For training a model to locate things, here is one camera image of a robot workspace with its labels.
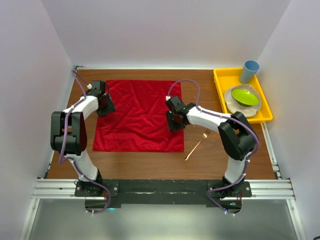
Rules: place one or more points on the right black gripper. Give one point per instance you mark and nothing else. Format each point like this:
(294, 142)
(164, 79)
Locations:
(171, 126)

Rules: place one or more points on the white plate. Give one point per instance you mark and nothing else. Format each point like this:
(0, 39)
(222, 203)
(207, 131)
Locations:
(234, 106)

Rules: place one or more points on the green bowl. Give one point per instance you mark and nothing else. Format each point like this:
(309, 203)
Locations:
(244, 97)

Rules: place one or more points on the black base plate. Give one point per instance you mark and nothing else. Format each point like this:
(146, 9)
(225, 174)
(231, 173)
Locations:
(175, 192)

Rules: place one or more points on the aluminium frame rail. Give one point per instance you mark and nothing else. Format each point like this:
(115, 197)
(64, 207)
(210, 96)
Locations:
(278, 189)

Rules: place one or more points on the copper fork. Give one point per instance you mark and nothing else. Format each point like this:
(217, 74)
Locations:
(203, 137)

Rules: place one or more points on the blue plastic cup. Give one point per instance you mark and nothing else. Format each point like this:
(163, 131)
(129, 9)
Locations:
(250, 68)

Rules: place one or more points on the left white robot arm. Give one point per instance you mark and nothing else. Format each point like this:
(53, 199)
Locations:
(68, 135)

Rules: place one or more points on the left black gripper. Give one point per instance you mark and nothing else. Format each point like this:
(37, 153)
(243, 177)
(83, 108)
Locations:
(110, 108)

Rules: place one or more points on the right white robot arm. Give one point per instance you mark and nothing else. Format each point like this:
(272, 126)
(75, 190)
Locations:
(237, 136)

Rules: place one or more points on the red cloth napkin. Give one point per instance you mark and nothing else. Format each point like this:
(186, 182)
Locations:
(139, 123)

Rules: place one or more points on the yellow plastic tray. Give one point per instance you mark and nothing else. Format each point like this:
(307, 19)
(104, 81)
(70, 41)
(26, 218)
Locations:
(224, 78)

